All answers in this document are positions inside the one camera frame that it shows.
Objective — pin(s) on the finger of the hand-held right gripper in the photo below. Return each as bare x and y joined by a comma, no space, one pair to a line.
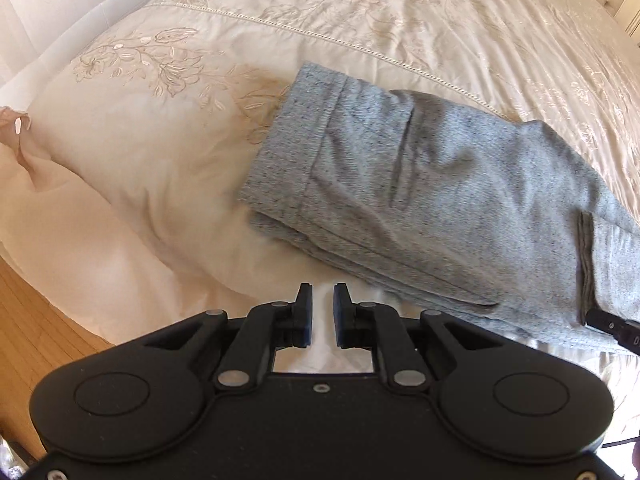
617,330

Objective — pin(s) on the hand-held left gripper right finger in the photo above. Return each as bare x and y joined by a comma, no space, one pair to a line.
339,321

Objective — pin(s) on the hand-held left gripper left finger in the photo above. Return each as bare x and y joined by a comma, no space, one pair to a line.
306,321

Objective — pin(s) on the grey pants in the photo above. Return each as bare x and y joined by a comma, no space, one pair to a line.
425,170

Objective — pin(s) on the cream embroidered bedspread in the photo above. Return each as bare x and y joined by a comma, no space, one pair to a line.
150,160

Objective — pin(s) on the pink cloth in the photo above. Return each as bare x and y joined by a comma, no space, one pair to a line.
17,130

